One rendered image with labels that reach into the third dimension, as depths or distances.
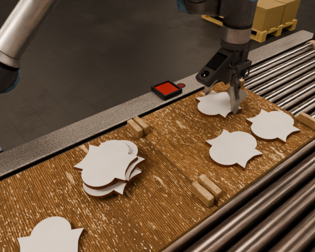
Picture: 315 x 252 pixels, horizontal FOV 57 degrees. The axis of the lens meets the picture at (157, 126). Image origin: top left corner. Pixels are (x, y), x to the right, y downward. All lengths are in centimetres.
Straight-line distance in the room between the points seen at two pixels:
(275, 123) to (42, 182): 63
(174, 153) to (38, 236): 36
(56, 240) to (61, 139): 33
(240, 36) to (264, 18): 290
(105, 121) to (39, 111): 175
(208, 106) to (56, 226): 53
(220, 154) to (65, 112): 193
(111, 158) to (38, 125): 182
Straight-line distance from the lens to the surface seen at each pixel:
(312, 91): 114
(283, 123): 89
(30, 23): 95
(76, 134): 86
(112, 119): 89
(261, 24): 372
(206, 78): 79
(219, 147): 76
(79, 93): 273
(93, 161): 68
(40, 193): 71
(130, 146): 72
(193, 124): 84
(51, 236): 63
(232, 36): 79
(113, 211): 64
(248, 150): 77
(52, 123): 245
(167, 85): 101
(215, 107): 89
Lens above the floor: 147
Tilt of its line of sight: 40 degrees down
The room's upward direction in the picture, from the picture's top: straight up
